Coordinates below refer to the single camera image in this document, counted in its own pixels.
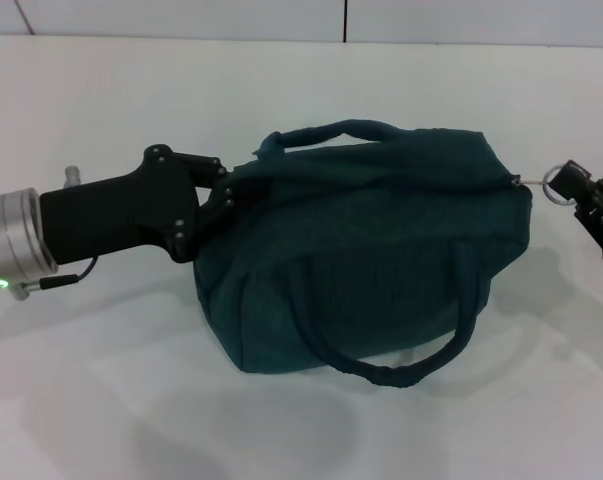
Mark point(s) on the dark teal insulated lunch bag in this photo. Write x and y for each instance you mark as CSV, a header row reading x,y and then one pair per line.
x,y
356,250

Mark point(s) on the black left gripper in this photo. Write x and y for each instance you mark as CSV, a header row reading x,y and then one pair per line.
x,y
116,215

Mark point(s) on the silver round connector stub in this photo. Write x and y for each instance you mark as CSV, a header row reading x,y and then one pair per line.
x,y
73,176

